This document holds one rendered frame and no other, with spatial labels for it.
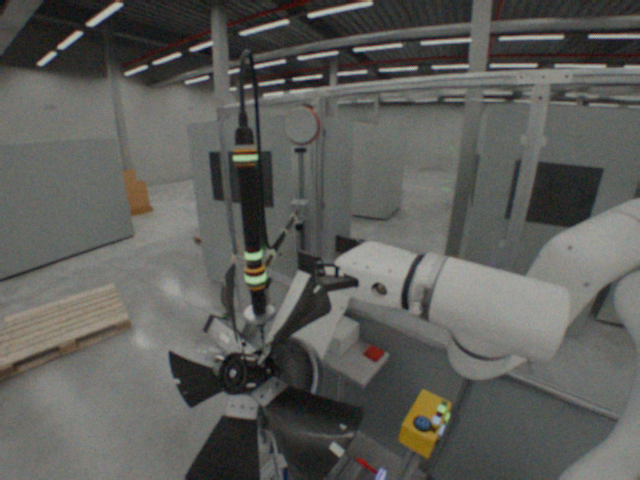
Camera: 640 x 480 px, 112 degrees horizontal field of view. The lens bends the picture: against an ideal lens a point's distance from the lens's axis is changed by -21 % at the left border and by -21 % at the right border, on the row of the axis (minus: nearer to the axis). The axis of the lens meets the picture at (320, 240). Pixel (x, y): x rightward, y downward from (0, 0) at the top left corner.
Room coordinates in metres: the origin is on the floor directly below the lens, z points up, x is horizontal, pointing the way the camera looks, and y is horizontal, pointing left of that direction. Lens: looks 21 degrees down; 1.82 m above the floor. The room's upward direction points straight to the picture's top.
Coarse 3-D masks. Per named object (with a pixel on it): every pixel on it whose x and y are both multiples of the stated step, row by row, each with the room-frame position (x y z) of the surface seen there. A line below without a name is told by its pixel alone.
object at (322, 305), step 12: (312, 276) 0.74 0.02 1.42; (312, 288) 0.68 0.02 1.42; (300, 300) 0.68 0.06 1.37; (312, 300) 0.62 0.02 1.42; (324, 300) 0.59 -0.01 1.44; (300, 312) 0.61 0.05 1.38; (312, 312) 0.57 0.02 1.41; (324, 312) 0.55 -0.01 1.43; (288, 324) 0.60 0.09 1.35; (300, 324) 0.56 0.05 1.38; (276, 336) 0.61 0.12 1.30; (288, 336) 0.55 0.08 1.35
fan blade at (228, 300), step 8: (232, 264) 0.81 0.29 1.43; (232, 272) 0.79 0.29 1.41; (232, 280) 0.76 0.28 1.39; (224, 288) 0.83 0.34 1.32; (232, 288) 0.74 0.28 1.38; (224, 296) 0.83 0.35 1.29; (232, 296) 0.73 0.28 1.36; (224, 304) 0.83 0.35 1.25; (232, 304) 0.71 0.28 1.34; (232, 312) 0.70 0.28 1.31; (232, 320) 0.70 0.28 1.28
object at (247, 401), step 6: (234, 396) 0.52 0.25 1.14; (240, 396) 0.53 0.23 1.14; (246, 396) 0.53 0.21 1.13; (228, 402) 0.51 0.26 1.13; (234, 402) 0.51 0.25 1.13; (240, 402) 0.52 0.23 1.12; (246, 402) 0.52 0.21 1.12; (252, 402) 0.52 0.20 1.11; (228, 408) 0.50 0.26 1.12; (234, 408) 0.50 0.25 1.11; (246, 408) 0.51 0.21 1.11; (228, 414) 0.49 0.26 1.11; (234, 414) 0.49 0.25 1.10; (240, 414) 0.49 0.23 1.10; (246, 414) 0.50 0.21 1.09; (252, 414) 0.50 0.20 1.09
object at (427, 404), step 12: (420, 396) 0.57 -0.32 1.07; (432, 396) 0.57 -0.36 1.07; (420, 408) 0.53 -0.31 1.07; (432, 408) 0.52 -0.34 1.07; (408, 420) 0.49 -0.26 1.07; (432, 420) 0.48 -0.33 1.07; (444, 420) 0.48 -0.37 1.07; (408, 432) 0.47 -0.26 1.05; (420, 432) 0.45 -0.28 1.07; (432, 432) 0.45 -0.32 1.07; (408, 444) 0.46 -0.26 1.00; (420, 444) 0.44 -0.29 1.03; (432, 444) 0.42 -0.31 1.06
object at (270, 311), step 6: (270, 282) 0.55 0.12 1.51; (270, 306) 0.53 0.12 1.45; (246, 312) 0.51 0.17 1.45; (252, 312) 0.51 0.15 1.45; (270, 312) 0.51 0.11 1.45; (246, 318) 0.49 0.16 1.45; (252, 318) 0.49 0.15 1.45; (258, 318) 0.49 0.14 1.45; (264, 318) 0.49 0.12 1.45; (270, 318) 0.49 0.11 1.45; (258, 324) 0.48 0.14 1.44
